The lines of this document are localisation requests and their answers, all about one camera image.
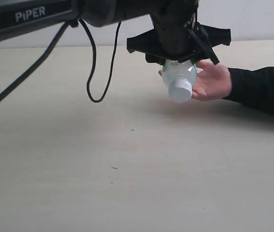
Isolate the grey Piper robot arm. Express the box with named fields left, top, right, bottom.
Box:
left=0, top=0, right=231, bottom=65

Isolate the white capped green label bottle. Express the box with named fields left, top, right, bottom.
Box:
left=162, top=60, right=197, bottom=103

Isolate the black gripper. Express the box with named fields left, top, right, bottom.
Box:
left=126, top=0, right=231, bottom=65

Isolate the thick black braided cable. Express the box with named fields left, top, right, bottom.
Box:
left=0, top=20, right=71, bottom=116

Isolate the open bare human hand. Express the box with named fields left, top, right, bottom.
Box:
left=158, top=60, right=232, bottom=102

